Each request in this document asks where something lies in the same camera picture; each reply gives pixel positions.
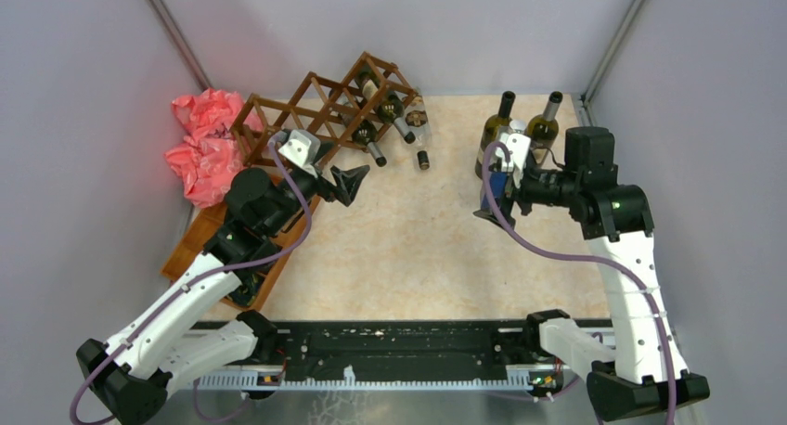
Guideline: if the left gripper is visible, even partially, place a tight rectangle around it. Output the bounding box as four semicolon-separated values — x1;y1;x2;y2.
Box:
264;140;368;235

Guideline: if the blue square glass bottle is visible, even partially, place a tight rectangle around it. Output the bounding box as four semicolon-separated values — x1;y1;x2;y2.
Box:
479;119;528;214

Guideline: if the dark green wine bottle front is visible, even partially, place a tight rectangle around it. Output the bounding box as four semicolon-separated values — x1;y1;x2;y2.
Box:
329;90;387;167

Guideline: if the dark green wine bottle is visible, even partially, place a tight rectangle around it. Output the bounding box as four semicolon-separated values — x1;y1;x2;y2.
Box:
329;90;387;167
355;65;416;144

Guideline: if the brown wooden wine rack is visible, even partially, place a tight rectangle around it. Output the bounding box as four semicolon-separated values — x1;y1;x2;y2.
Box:
231;52;417;166

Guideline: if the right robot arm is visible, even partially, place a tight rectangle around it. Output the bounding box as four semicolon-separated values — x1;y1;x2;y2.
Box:
481;126;710;424

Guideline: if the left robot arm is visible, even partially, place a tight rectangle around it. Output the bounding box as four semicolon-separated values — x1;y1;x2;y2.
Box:
70;131;369;424

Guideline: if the dark wine bottle back left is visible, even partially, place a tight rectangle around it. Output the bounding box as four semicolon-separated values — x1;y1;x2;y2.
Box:
474;91;516;178

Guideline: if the clear labelled liquor bottle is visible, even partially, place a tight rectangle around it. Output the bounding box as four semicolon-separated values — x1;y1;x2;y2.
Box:
405;93;432;171

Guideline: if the dark wine bottle back right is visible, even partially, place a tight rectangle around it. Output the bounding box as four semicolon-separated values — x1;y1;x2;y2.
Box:
525;91;563;164

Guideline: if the pink plastic bag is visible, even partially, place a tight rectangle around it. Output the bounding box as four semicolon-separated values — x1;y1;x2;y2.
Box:
163;88;244;209

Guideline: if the wooden compartment tray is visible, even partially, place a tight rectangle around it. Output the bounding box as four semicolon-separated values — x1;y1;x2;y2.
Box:
161;202;306;310

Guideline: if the rolled dark belt lower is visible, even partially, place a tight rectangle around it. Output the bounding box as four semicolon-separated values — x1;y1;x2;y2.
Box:
227;281;266;309

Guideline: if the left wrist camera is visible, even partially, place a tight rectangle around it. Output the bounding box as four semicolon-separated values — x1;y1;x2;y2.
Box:
276;129;321;178

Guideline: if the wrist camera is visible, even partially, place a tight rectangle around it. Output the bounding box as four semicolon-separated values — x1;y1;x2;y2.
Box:
276;129;321;178
500;132;531;188

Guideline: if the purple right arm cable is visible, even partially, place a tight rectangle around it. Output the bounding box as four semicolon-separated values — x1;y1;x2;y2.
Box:
481;140;678;425

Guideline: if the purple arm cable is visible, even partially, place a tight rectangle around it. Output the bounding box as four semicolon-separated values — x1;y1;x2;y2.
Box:
69;133;315;425
481;140;678;425

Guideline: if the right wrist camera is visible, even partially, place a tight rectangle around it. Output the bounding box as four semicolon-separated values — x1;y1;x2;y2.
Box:
500;132;531;188

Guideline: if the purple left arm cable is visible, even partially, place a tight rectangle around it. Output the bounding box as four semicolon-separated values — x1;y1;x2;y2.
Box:
69;133;315;425

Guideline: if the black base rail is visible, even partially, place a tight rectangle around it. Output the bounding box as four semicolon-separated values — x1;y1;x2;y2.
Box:
132;318;684;393

